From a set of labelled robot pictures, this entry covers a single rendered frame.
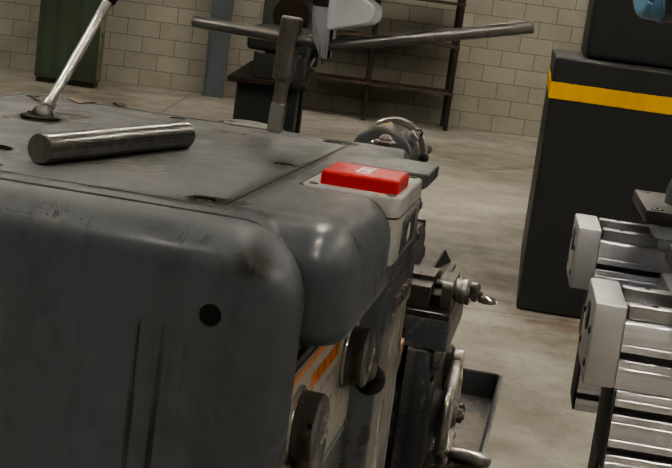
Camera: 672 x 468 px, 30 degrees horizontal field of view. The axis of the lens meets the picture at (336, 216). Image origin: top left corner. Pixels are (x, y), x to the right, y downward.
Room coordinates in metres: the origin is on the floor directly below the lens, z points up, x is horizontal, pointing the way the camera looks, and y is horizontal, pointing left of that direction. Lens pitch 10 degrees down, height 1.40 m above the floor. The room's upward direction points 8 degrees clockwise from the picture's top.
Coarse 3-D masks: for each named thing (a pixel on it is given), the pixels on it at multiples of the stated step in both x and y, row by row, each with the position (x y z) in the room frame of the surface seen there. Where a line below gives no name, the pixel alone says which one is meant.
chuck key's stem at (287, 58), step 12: (288, 24) 1.23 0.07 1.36; (300, 24) 1.24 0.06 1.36; (288, 36) 1.23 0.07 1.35; (276, 48) 1.24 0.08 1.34; (288, 48) 1.23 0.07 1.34; (276, 60) 1.24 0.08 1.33; (288, 60) 1.24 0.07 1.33; (276, 72) 1.24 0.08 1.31; (288, 72) 1.24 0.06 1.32; (276, 84) 1.24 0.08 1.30; (288, 84) 1.24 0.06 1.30; (276, 96) 1.24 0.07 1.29; (276, 108) 1.24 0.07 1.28; (276, 120) 1.24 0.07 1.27; (276, 132) 1.24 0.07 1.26
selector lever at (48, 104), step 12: (96, 12) 1.16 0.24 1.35; (96, 24) 1.16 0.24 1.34; (84, 36) 1.15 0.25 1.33; (84, 48) 1.14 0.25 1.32; (72, 60) 1.14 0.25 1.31; (72, 72) 1.14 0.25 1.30; (60, 84) 1.13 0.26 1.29; (48, 96) 1.12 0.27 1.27; (36, 108) 1.11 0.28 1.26; (48, 108) 1.11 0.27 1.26; (48, 120) 1.10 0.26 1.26
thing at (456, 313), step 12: (408, 312) 1.94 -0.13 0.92; (420, 312) 1.94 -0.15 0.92; (432, 312) 1.94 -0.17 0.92; (444, 312) 1.95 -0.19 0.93; (456, 312) 2.05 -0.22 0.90; (408, 324) 1.94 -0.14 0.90; (420, 324) 1.94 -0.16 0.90; (432, 324) 1.93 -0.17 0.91; (444, 324) 1.93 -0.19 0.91; (456, 324) 2.08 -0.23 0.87; (408, 336) 1.94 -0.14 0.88; (420, 336) 1.94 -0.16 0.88; (432, 336) 1.93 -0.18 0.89; (444, 336) 1.93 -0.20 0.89; (432, 348) 1.93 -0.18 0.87; (444, 348) 1.93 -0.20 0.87
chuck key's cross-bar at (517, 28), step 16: (224, 32) 1.25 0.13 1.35; (240, 32) 1.25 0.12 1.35; (256, 32) 1.25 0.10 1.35; (272, 32) 1.24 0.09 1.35; (416, 32) 1.22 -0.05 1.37; (432, 32) 1.22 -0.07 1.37; (448, 32) 1.21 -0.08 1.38; (464, 32) 1.21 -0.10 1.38; (480, 32) 1.21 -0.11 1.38; (496, 32) 1.20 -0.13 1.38; (512, 32) 1.20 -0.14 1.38; (528, 32) 1.20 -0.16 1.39; (336, 48) 1.23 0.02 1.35; (352, 48) 1.23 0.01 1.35; (368, 48) 1.23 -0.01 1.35
